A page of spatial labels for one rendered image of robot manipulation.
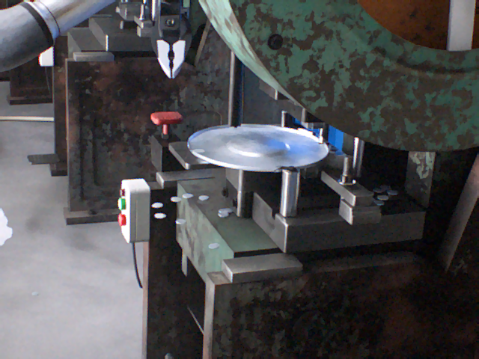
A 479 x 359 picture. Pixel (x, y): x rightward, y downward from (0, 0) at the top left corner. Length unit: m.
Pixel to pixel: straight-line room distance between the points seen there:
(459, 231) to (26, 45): 0.90
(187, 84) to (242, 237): 1.70
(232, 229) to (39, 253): 1.50
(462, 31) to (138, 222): 0.92
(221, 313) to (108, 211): 1.85
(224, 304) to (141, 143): 1.84
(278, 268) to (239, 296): 0.09
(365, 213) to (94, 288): 1.42
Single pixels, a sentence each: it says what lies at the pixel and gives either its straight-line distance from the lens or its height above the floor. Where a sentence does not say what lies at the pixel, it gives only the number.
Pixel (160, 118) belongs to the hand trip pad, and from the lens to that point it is 2.01.
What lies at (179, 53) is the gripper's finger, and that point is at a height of 0.92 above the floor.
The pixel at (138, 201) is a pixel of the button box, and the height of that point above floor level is 0.60.
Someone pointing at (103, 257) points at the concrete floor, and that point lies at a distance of 3.07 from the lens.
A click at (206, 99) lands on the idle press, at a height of 0.46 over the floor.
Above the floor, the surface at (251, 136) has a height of 0.79.
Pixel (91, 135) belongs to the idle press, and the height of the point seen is 0.33.
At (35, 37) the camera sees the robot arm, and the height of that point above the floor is 1.02.
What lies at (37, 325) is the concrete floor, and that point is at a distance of 2.67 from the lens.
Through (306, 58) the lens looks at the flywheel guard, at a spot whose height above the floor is 1.07.
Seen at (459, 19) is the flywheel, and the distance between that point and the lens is 1.36.
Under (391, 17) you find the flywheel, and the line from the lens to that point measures 1.36.
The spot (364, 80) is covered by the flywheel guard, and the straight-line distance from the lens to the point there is 1.28.
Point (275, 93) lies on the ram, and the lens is 1.70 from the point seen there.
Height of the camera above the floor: 1.33
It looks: 20 degrees down
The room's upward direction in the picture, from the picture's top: 3 degrees clockwise
